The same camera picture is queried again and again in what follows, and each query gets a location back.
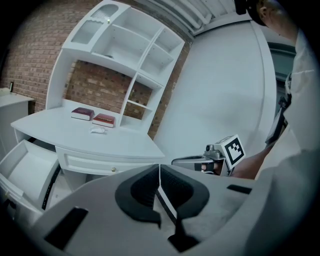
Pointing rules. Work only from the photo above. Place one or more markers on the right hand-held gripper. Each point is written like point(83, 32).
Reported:
point(233, 150)

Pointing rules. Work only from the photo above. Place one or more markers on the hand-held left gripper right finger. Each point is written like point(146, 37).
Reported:
point(212, 200)

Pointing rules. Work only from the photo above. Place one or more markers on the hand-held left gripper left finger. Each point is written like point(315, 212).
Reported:
point(100, 212)

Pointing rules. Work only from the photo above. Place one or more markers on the clear plastic bag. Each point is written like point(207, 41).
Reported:
point(98, 130)

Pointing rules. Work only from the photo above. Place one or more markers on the deep white drawer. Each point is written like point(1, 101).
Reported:
point(27, 172)

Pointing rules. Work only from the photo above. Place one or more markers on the person's right forearm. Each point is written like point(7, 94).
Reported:
point(250, 165)

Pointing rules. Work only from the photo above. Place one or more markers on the wide white desk drawer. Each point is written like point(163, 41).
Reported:
point(100, 162)

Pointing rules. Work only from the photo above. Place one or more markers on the person's right hand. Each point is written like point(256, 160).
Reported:
point(206, 168)

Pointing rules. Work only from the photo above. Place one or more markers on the white desk with hutch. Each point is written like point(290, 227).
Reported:
point(75, 135)

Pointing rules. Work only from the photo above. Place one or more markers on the person in white shirt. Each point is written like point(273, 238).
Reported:
point(295, 187)

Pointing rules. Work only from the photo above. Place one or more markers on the bright red hardcover book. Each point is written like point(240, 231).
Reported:
point(104, 119)

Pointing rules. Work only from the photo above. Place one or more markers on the dark red hardcover book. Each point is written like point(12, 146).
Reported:
point(82, 113)

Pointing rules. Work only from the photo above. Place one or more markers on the low white cabinet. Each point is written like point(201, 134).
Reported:
point(12, 112)

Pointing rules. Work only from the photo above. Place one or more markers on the white ceiling pipes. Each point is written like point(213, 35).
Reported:
point(202, 20)

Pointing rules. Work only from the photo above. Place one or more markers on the white glass-pane hutch door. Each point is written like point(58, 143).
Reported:
point(85, 32)

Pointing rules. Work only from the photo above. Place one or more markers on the person's head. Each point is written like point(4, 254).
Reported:
point(277, 15)

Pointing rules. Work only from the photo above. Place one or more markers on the black head-worn camera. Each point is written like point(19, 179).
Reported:
point(243, 7)

